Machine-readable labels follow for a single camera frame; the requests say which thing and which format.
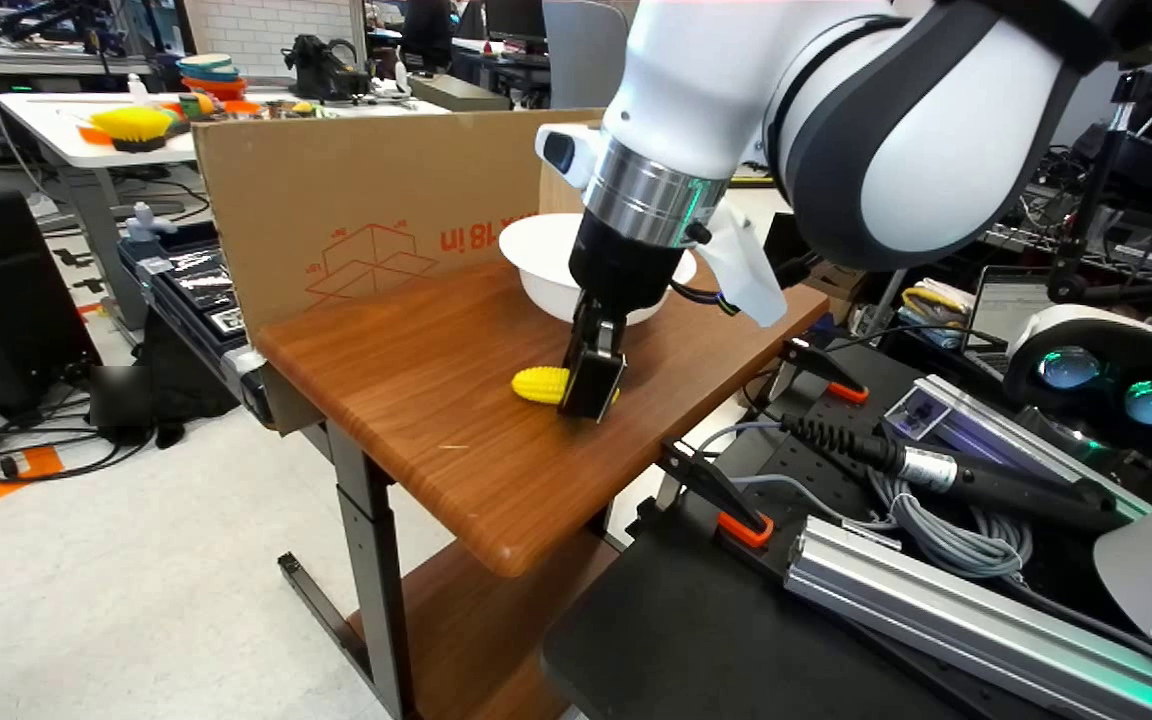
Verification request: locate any clear plastic bottle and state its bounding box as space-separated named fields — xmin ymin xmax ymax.
xmin=114 ymin=195 xmax=166 ymax=273

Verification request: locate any grey metal table leg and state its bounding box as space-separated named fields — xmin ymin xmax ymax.
xmin=272 ymin=417 xmax=420 ymax=720

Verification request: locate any black clamp with orange tip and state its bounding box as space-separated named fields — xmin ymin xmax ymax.
xmin=656 ymin=437 xmax=780 ymax=554
xmin=764 ymin=335 xmax=874 ymax=411

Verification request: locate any white background table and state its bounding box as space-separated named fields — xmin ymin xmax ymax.
xmin=0 ymin=89 xmax=453 ymax=332

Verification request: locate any black corrugated cable conduit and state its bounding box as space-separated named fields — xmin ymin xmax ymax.
xmin=770 ymin=408 xmax=1118 ymax=537

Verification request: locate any yellow oblong object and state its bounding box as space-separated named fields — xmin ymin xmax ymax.
xmin=508 ymin=362 xmax=628 ymax=408

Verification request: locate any wooden lower shelf board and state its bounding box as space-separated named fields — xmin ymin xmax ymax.
xmin=338 ymin=532 xmax=621 ymax=720

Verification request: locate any grey cable bundle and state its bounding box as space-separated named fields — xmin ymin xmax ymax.
xmin=869 ymin=473 xmax=1036 ymax=583

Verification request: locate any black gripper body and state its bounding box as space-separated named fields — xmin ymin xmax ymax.
xmin=565 ymin=208 xmax=687 ymax=328

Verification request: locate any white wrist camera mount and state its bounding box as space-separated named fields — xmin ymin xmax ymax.
xmin=701 ymin=211 xmax=791 ymax=332

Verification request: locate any yellow and black sponge stack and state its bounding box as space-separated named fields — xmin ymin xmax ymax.
xmin=897 ymin=275 xmax=979 ymax=353

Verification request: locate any stack of coloured items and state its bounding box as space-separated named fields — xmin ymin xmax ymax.
xmin=172 ymin=52 xmax=250 ymax=116

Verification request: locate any black equipment rack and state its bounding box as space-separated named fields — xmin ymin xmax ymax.
xmin=133 ymin=243 xmax=272 ymax=405

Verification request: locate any black object on table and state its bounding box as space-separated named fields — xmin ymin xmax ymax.
xmin=279 ymin=31 xmax=371 ymax=105

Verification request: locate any black bag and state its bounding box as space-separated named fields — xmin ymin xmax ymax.
xmin=83 ymin=311 xmax=239 ymax=450

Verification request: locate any silver aluminium rail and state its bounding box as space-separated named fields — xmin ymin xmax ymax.
xmin=780 ymin=516 xmax=1152 ymax=720
xmin=878 ymin=373 xmax=1152 ymax=527

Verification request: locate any brown cardboard panel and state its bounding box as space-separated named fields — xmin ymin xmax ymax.
xmin=192 ymin=108 xmax=608 ymax=353

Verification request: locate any brown cardboard box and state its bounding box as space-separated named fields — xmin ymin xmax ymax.
xmin=798 ymin=254 xmax=878 ymax=307

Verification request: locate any orange floor tape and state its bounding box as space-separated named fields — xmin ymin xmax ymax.
xmin=0 ymin=445 xmax=66 ymax=508

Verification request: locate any black device with teal lights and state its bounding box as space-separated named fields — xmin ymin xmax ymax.
xmin=1002 ymin=298 xmax=1152 ymax=473

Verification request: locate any grey pillar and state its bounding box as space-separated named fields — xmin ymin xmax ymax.
xmin=540 ymin=0 xmax=638 ymax=116

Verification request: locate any black base board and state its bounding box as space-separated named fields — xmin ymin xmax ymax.
xmin=540 ymin=496 xmax=979 ymax=720

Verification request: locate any white basin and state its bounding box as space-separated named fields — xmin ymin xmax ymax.
xmin=495 ymin=211 xmax=701 ymax=332

